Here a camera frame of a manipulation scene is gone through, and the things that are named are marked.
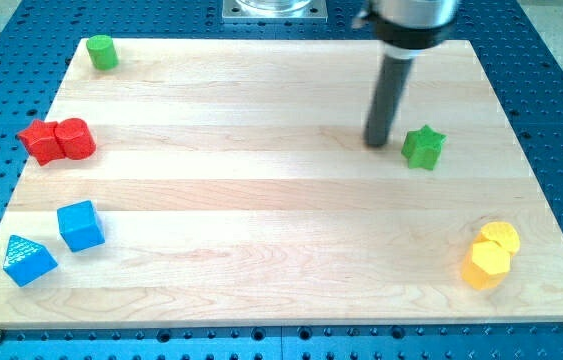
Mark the blue triangular prism block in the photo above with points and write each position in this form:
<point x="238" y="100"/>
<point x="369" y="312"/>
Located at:
<point x="26" y="260"/>

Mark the green star block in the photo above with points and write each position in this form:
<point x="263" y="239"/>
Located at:
<point x="423" y="147"/>

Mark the red cylinder block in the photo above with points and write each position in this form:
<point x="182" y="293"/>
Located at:
<point x="75" y="139"/>

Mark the blue cube block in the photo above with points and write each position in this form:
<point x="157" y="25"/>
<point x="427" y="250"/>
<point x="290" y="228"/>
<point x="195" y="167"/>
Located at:
<point x="80" y="226"/>

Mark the yellow round block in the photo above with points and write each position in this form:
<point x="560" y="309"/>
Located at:
<point x="503" y="234"/>

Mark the wooden board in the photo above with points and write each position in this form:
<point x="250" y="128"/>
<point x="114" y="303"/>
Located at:
<point x="234" y="188"/>

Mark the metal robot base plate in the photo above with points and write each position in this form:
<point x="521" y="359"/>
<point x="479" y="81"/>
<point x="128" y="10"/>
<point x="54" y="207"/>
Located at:
<point x="234" y="11"/>

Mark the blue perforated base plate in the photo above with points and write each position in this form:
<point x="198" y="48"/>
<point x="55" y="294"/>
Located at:
<point x="36" y="42"/>

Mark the red star block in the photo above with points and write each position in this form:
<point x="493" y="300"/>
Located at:
<point x="40" y="141"/>

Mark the yellow hexagon block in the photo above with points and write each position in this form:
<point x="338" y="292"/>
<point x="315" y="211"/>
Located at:
<point x="485" y="265"/>

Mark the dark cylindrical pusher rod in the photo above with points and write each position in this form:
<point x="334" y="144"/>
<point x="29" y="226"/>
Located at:
<point x="389" y="87"/>

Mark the green cylinder block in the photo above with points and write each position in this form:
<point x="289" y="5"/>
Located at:
<point x="101" y="51"/>

